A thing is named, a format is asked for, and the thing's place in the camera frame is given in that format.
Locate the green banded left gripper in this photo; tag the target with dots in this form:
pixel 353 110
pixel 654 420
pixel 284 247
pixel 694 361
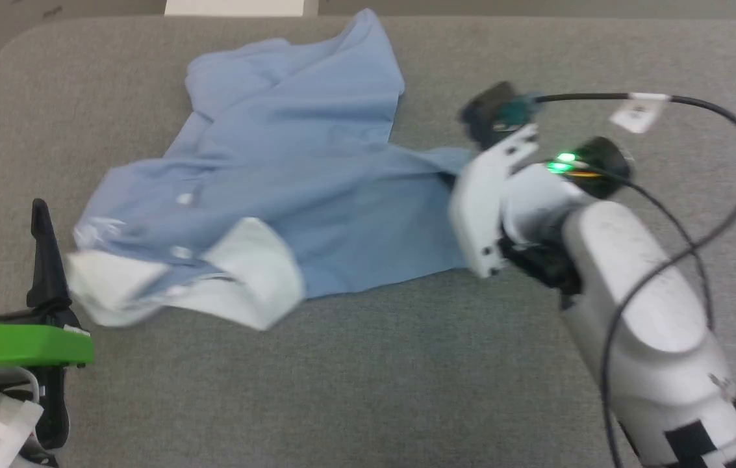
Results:
pixel 17 344

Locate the light blue polo shirt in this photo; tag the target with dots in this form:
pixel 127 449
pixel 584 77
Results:
pixel 290 169

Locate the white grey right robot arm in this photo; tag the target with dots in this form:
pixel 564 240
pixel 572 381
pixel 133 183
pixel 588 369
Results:
pixel 653 312

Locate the grey fabric padded surface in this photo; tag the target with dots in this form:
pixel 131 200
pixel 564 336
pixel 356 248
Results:
pixel 406 377

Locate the white square pillar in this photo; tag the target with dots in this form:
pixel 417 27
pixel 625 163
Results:
pixel 238 6

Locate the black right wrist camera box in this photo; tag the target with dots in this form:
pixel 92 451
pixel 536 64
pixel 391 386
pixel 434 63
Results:
pixel 491 110

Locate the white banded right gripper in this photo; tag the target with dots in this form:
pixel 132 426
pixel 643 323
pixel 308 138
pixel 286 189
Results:
pixel 478 214

